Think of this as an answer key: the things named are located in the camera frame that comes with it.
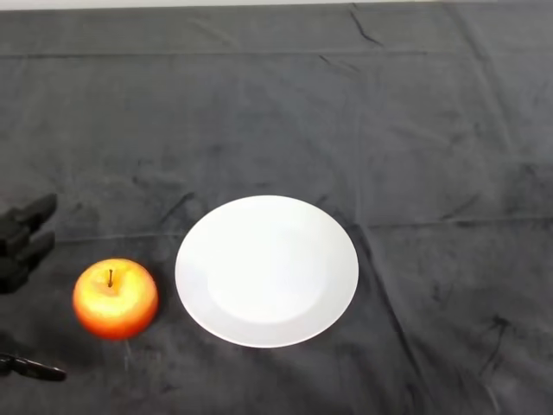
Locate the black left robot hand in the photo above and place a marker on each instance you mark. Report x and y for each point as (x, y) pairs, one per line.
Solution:
(21, 255)

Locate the red yellow apple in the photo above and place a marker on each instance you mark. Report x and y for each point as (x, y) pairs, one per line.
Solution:
(114, 302)

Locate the white round plate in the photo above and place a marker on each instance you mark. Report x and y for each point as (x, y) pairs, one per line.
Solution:
(268, 276)

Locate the black velvet table cloth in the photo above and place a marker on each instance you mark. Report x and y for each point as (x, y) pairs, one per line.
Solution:
(389, 129)

